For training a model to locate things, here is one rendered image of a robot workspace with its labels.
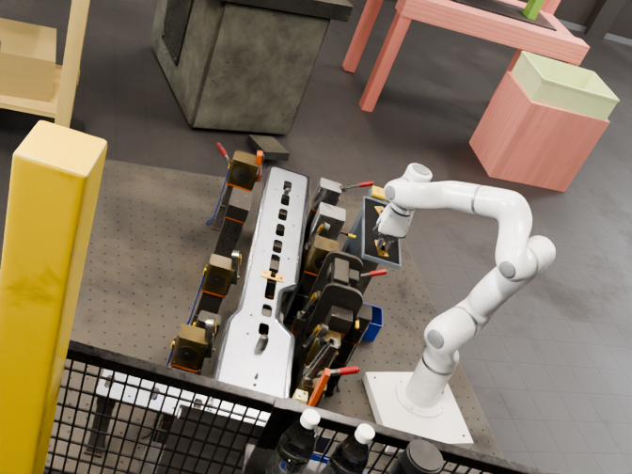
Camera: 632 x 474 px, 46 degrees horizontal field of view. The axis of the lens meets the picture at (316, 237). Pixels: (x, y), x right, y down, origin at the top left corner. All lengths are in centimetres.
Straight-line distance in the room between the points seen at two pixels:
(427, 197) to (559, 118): 384
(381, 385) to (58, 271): 178
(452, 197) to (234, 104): 298
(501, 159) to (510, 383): 233
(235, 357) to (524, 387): 241
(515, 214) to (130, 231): 153
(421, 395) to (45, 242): 180
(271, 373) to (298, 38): 314
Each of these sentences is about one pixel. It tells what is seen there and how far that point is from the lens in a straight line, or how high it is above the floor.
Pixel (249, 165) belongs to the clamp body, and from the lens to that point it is 294.
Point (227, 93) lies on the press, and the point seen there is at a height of 32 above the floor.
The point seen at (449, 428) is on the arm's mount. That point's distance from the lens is 271.
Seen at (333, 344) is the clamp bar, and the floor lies 121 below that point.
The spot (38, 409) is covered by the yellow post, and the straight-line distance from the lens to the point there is 136.
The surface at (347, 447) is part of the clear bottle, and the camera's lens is 135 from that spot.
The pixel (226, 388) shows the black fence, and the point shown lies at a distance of 140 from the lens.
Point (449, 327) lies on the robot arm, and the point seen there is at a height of 116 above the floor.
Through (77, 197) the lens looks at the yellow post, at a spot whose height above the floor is 196.
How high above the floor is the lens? 258
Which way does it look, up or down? 35 degrees down
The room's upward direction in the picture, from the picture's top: 23 degrees clockwise
